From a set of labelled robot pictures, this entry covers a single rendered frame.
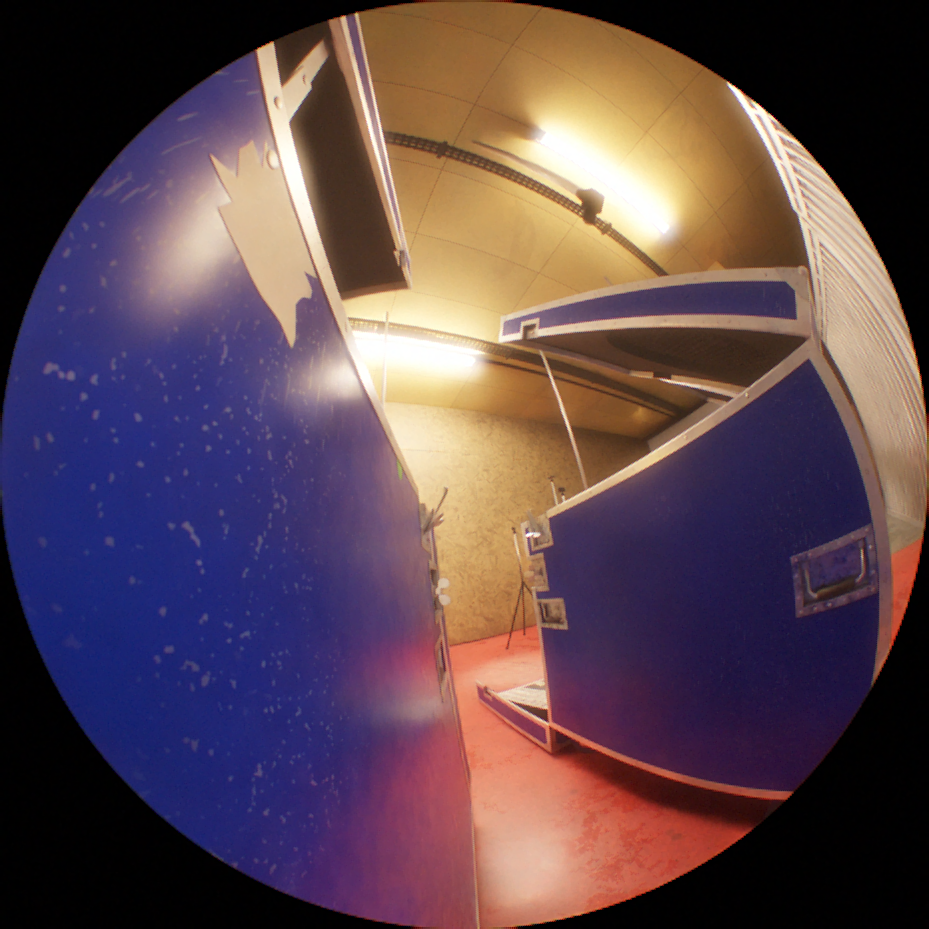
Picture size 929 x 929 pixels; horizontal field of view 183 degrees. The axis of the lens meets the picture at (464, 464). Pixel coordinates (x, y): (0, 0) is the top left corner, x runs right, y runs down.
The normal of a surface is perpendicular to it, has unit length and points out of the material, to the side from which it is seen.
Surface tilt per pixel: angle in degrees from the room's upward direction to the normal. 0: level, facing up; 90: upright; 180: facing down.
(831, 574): 90
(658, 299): 90
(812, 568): 90
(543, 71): 180
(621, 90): 180
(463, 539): 90
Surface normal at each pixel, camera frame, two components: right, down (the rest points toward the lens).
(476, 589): 0.38, -0.40
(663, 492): -0.94, 0.00
